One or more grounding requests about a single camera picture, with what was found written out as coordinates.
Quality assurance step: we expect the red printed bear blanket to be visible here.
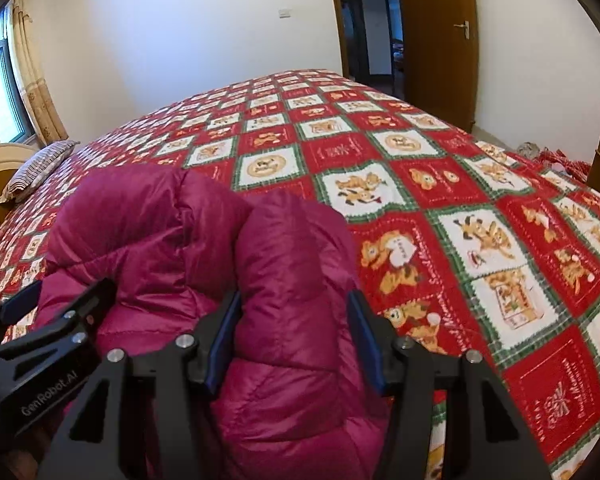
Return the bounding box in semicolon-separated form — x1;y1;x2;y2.
0;71;600;480

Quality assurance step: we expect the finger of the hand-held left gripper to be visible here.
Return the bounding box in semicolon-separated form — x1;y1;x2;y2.
0;277;119;361
0;281;44;333

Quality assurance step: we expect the cream wooden headboard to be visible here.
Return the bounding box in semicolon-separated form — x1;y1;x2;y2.
0;142;37;227

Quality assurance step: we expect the magenta down jacket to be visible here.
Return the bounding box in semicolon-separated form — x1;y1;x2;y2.
32;165;435;480

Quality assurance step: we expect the window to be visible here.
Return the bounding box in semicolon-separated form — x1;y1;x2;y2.
0;10;32;145

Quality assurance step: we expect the brown wooden door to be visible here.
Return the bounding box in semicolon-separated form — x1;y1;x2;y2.
394;0;482;135

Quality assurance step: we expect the brown wooden door frame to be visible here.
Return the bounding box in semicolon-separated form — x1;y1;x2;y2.
326;0;358;82

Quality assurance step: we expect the beige patterned curtain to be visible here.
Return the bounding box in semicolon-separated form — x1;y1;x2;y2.
7;0;72;147

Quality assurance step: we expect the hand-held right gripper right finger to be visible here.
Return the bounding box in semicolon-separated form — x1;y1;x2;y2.
346;290;552;480

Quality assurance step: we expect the striped pillow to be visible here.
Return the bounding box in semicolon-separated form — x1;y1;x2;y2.
0;140;81;204

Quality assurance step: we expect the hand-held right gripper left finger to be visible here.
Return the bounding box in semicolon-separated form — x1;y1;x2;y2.
37;290;243;480

